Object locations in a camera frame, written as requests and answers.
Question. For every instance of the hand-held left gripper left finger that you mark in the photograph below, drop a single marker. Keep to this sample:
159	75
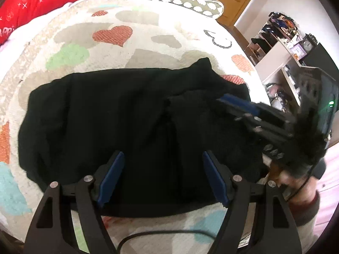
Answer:
111	176

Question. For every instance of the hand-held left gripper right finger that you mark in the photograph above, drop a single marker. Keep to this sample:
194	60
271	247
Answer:
215	176

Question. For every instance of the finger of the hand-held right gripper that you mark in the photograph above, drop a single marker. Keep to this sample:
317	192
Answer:
261	131
239	105

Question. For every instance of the black pants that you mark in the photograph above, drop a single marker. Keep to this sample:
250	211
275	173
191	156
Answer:
106	116

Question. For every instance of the person's right forearm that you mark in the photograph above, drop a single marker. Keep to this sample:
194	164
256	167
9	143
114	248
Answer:
304	211

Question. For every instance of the person's right hand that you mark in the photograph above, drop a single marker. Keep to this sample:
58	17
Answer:
284	177

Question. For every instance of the black monitor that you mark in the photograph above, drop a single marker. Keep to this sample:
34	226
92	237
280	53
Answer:
324	60

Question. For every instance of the black table clock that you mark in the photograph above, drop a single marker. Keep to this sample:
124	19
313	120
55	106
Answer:
308	44

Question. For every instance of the white cluttered shelf unit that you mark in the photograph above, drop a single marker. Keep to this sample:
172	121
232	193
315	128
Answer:
272	53

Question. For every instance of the heart-patterned quilt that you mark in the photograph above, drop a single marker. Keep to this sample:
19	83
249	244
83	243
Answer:
148	39

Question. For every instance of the white fleece blanket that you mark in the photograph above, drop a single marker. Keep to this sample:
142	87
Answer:
10	42

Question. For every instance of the red embroidered pillow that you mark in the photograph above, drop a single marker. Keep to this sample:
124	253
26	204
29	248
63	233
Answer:
31	5

